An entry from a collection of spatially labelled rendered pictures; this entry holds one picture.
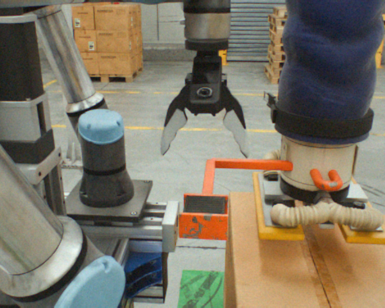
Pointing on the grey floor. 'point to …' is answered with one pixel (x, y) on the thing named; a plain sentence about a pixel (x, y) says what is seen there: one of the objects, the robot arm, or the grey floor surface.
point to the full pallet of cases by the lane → (109, 40)
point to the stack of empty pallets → (275, 52)
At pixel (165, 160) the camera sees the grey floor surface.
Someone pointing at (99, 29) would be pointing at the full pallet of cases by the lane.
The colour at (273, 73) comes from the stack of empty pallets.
